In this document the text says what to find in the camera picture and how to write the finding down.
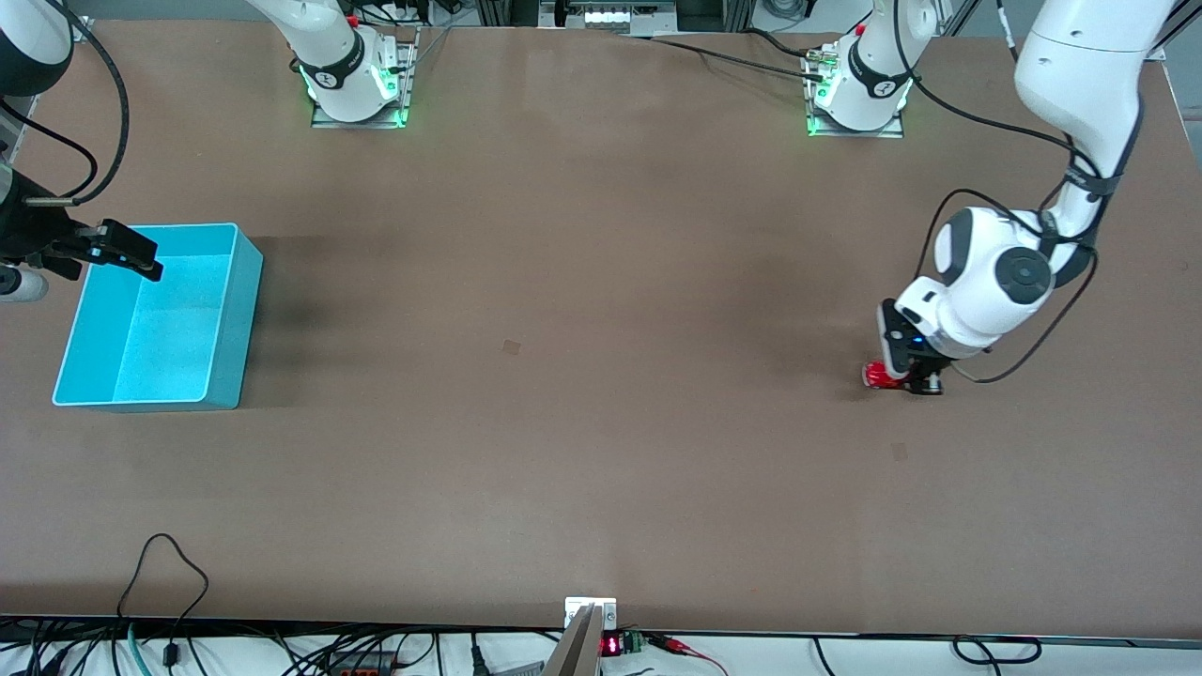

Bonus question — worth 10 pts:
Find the blue plastic box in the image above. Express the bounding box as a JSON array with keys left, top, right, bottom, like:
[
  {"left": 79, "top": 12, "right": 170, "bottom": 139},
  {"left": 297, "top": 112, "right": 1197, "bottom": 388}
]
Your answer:
[{"left": 52, "top": 223, "right": 265, "bottom": 412}]

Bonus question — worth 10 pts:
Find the red clip lead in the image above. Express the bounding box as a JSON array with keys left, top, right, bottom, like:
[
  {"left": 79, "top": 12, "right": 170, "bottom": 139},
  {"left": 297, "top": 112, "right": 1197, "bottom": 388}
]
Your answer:
[{"left": 648, "top": 635, "right": 729, "bottom": 675}]

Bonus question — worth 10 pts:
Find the white mounting plate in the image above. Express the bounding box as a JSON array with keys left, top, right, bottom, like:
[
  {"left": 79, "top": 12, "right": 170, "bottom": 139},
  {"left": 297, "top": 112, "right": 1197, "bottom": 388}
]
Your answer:
[{"left": 564, "top": 597, "right": 618, "bottom": 630}]

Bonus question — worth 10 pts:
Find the grey aluminium bar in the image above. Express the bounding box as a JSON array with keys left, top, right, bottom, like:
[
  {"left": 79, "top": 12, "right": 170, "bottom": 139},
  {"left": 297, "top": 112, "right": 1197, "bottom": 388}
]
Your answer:
[{"left": 542, "top": 606, "right": 602, "bottom": 676}]

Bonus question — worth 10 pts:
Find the lit metal rack device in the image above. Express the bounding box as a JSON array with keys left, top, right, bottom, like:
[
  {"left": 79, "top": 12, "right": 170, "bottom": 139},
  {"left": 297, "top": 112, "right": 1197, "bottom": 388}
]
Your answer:
[{"left": 540, "top": 0, "right": 677, "bottom": 31}]

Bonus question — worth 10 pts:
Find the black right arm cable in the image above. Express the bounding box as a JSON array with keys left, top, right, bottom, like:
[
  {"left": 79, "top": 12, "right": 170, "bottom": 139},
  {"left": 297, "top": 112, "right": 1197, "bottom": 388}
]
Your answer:
[{"left": 0, "top": 0, "right": 131, "bottom": 204}]

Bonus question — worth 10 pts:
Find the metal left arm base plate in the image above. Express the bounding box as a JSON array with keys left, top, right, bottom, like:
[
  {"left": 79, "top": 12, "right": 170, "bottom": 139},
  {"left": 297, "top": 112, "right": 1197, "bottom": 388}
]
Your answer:
[{"left": 803, "top": 42, "right": 905, "bottom": 140}]

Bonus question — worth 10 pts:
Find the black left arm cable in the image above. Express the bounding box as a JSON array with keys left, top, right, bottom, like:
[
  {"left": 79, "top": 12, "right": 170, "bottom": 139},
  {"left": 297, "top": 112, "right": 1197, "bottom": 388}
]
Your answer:
[{"left": 892, "top": 0, "right": 1142, "bottom": 384}]

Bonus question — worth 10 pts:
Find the black coiled cable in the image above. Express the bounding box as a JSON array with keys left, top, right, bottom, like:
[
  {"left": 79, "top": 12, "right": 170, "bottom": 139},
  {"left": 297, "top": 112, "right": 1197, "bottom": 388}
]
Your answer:
[{"left": 951, "top": 636, "right": 1043, "bottom": 666}]

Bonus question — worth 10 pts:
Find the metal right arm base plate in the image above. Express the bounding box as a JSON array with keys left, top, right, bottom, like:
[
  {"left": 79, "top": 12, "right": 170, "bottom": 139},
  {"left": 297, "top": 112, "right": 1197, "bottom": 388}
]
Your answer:
[{"left": 310, "top": 26, "right": 421, "bottom": 130}]

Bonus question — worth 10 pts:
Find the black cable to arm base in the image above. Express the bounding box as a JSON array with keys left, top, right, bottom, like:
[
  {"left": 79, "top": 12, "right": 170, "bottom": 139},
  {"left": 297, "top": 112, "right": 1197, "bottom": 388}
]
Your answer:
[{"left": 620, "top": 28, "right": 827, "bottom": 81}]

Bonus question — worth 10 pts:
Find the thin black looped cable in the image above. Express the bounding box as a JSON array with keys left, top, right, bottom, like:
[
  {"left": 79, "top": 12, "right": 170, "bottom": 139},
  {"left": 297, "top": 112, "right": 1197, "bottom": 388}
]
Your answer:
[{"left": 116, "top": 533, "right": 209, "bottom": 668}]

